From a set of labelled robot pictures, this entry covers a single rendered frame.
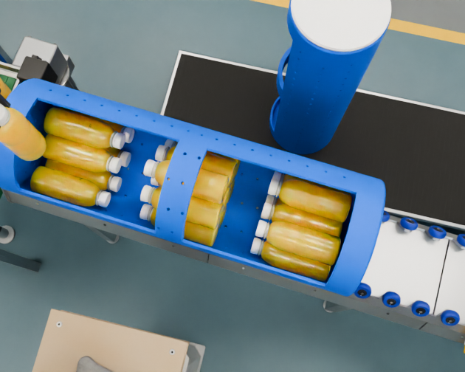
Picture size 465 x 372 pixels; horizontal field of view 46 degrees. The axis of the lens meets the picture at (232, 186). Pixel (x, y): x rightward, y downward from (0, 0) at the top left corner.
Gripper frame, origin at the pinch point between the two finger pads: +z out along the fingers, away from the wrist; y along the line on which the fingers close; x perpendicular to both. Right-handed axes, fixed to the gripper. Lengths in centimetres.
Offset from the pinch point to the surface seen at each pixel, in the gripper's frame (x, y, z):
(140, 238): -22, -7, 59
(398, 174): -101, 59, 130
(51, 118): 3.2, 10.3, 31.7
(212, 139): -36.2, 14.8, 25.0
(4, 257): 34, -24, 108
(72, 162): -3.5, 2.8, 37.7
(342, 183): -67, 13, 24
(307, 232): -63, 2, 32
